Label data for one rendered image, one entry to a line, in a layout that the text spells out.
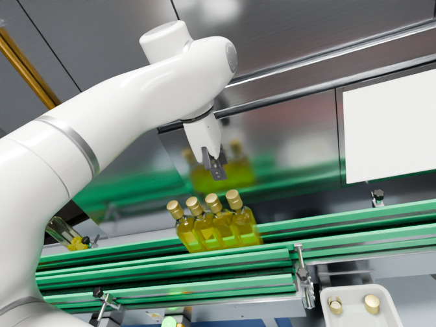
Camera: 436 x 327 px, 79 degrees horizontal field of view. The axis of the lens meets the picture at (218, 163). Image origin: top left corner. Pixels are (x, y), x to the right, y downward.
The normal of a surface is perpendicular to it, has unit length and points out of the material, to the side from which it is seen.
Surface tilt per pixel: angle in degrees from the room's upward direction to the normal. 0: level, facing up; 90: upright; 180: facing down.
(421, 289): 0
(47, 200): 104
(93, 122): 61
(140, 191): 90
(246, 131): 90
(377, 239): 90
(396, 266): 90
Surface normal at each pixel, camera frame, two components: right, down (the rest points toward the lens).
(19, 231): 0.94, 0.06
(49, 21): -0.07, 0.64
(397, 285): -0.32, -0.74
